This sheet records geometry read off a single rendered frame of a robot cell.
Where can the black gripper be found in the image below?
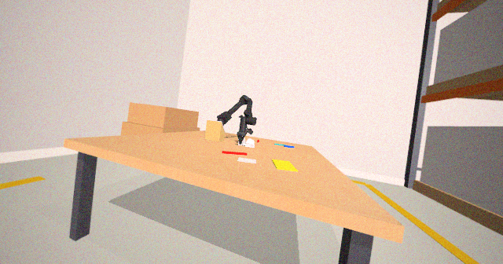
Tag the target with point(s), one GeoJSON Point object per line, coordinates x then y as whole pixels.
{"type": "Point", "coordinates": [241, 133]}

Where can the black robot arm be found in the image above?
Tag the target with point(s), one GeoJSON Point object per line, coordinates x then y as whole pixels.
{"type": "Point", "coordinates": [247, 119]}

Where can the white flat bar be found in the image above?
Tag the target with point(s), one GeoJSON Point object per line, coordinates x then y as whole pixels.
{"type": "Point", "coordinates": [246, 160]}

